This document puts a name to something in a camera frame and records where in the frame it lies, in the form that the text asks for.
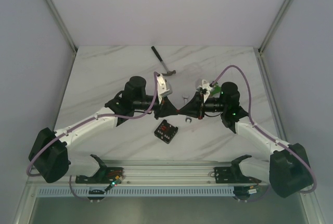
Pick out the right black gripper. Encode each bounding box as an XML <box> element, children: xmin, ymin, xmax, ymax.
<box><xmin>178</xmin><ymin>91</ymin><xmax>226</xmax><ymax>120</ymax></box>

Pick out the black fuse box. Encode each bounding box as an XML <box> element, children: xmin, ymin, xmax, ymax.
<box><xmin>154</xmin><ymin>120</ymin><xmax>178</xmax><ymax>144</ymax></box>

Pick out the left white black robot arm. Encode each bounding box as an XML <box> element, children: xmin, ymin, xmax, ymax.
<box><xmin>26</xmin><ymin>73</ymin><xmax>172</xmax><ymax>183</ymax></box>

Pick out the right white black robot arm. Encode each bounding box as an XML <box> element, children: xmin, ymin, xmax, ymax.
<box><xmin>177</xmin><ymin>82</ymin><xmax>316</xmax><ymax>198</ymax></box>

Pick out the silver combination wrench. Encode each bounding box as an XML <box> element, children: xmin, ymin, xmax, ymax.
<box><xmin>182</xmin><ymin>95</ymin><xmax>192</xmax><ymax>123</ymax></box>

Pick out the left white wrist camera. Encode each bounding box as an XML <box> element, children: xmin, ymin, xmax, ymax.
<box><xmin>155</xmin><ymin>72</ymin><xmax>173</xmax><ymax>98</ymax></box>

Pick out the claw hammer black handle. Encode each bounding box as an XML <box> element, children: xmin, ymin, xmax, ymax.
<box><xmin>151</xmin><ymin>46</ymin><xmax>176</xmax><ymax>76</ymax></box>

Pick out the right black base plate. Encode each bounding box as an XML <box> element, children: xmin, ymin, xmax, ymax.
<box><xmin>213</xmin><ymin>166</ymin><xmax>262</xmax><ymax>183</ymax></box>

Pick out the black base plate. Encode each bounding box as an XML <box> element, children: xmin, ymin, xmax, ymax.
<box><xmin>75</xmin><ymin>167</ymin><xmax>123</xmax><ymax>184</ymax></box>
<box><xmin>213</xmin><ymin>166</ymin><xmax>262</xmax><ymax>183</ymax></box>

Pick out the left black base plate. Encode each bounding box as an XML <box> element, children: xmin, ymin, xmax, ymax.
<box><xmin>75</xmin><ymin>167</ymin><xmax>123</xmax><ymax>184</ymax></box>

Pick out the aluminium mounting rail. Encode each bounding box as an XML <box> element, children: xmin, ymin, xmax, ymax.
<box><xmin>27</xmin><ymin>159</ymin><xmax>310</xmax><ymax>186</ymax></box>

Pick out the left aluminium frame post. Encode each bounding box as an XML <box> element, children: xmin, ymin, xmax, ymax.
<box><xmin>44</xmin><ymin>0</ymin><xmax>78</xmax><ymax>55</ymax></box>

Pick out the aluminium frame post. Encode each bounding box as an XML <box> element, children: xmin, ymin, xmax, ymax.
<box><xmin>44</xmin><ymin>0</ymin><xmax>78</xmax><ymax>55</ymax></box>
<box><xmin>258</xmin><ymin>0</ymin><xmax>293</xmax><ymax>55</ymax></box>

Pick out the grey slotted cable duct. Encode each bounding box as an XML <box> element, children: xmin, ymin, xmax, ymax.
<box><xmin>36</xmin><ymin>186</ymin><xmax>261</xmax><ymax>198</ymax></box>

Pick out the right aluminium frame post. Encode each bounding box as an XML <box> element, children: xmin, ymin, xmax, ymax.
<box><xmin>258</xmin><ymin>0</ymin><xmax>293</xmax><ymax>55</ymax></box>

